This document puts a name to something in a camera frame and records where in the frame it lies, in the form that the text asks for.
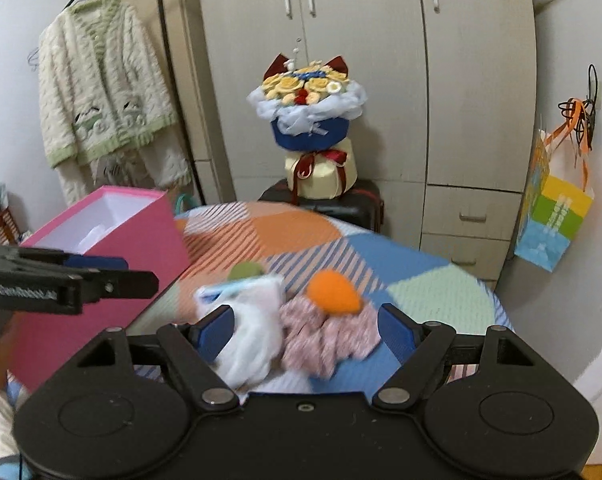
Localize colourful patchwork tablecloth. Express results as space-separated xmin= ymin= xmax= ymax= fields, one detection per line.
xmin=0 ymin=201 xmax=516 ymax=480

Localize black suitcase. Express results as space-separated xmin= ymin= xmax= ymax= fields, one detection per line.
xmin=258 ymin=178 xmax=384 ymax=235

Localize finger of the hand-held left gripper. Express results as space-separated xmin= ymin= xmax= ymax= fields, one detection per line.
xmin=81 ymin=269 xmax=160 ymax=305
xmin=63 ymin=254 xmax=130 ymax=273

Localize small tissue packet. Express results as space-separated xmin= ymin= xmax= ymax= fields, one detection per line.
xmin=195 ymin=275 xmax=284 ymax=311

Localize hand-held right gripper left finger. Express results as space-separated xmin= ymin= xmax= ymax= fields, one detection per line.
xmin=76 ymin=304 xmax=242 ymax=408

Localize cream fleece pajama jacket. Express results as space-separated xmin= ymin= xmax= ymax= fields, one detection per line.
xmin=37 ymin=0 xmax=179 ymax=168

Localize white soft cloth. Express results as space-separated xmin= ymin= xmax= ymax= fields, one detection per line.
xmin=216 ymin=305 xmax=284 ymax=390

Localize pink cardboard box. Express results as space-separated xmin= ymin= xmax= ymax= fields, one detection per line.
xmin=8 ymin=185 xmax=192 ymax=393

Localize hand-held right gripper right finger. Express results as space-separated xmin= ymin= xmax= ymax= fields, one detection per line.
xmin=372 ymin=303 xmax=534 ymax=408

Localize yellow flower bouquet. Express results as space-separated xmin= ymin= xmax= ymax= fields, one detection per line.
xmin=246 ymin=52 xmax=369 ymax=152

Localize colourful paper gift bag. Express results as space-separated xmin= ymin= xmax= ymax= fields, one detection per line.
xmin=514 ymin=97 xmax=596 ymax=273

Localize green plush toy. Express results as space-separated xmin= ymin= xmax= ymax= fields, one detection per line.
xmin=228 ymin=261 xmax=266 ymax=282

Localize white bag teal handles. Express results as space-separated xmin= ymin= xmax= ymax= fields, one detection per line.
xmin=173 ymin=192 xmax=197 ymax=218

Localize pink floral scrunchie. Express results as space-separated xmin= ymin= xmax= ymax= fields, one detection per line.
xmin=280 ymin=296 xmax=382 ymax=378

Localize beige wardrobe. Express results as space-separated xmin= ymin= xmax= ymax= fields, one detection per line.
xmin=178 ymin=0 xmax=537 ymax=281

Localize cream round box red ribbon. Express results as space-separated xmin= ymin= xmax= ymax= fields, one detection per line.
xmin=283 ymin=136 xmax=359 ymax=201

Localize wall hook with black cords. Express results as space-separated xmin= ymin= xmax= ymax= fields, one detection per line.
xmin=556 ymin=64 xmax=599 ymax=146

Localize orange plush carrot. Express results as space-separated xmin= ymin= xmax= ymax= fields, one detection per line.
xmin=306 ymin=269 xmax=366 ymax=317

